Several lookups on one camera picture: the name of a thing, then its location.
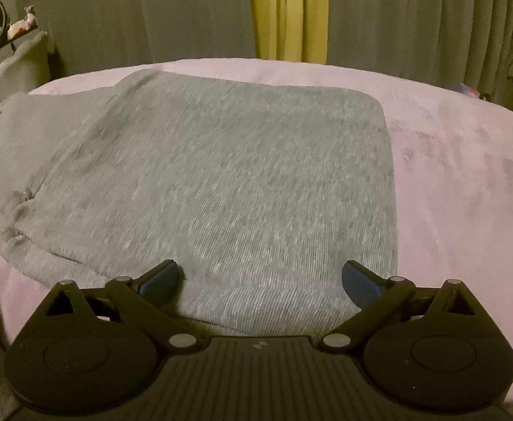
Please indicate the pink bed blanket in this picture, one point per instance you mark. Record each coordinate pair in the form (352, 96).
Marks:
(458, 184)

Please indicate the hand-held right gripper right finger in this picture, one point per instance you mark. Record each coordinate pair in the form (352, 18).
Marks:
(358, 284)

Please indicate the small pink figurine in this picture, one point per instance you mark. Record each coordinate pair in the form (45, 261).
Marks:
(23, 24)

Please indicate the grey curtain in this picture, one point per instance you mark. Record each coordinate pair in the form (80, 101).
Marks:
(414, 17)
(129, 13)

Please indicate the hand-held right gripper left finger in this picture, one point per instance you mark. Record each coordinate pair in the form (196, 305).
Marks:
(160, 283)

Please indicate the pink and blue packet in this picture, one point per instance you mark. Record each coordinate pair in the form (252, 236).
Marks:
(469, 90)

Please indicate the grey pillow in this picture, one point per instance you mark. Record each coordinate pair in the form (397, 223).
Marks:
(19, 68)

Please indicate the grey sweatpants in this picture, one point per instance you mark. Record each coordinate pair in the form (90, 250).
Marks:
(239, 184)

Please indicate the yellow curtain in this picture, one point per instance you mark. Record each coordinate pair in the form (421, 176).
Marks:
(282, 8)

